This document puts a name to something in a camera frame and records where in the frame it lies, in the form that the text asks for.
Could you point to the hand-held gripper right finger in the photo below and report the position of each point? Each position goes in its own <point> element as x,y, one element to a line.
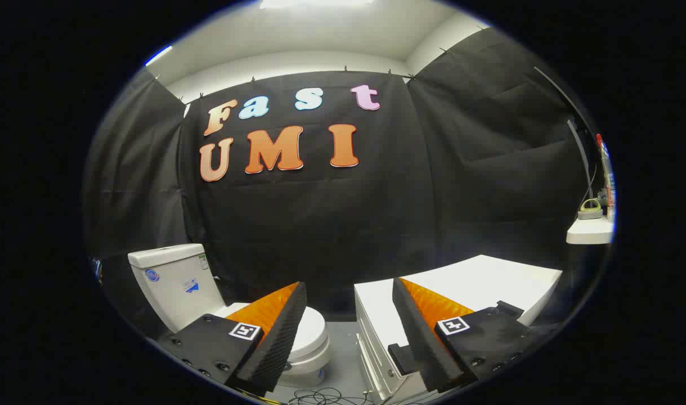
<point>418,337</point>

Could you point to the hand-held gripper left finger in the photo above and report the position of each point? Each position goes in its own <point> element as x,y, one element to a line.
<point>281,337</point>

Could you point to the white toilet lid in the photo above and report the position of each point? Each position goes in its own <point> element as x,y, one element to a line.
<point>312,332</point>

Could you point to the white toilet with tank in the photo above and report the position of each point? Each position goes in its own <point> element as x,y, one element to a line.
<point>174,287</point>

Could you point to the white drawer cabinet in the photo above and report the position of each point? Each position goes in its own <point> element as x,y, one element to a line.
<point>489,275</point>

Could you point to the black backdrop cloth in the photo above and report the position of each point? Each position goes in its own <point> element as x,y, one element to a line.
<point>348,225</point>

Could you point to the white shelf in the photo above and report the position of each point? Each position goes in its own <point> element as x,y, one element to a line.
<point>590,230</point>

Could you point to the red-capped bottle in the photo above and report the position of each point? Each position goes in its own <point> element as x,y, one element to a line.
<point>607,180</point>

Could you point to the thin black stand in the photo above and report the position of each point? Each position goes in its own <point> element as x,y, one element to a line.
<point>578,147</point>

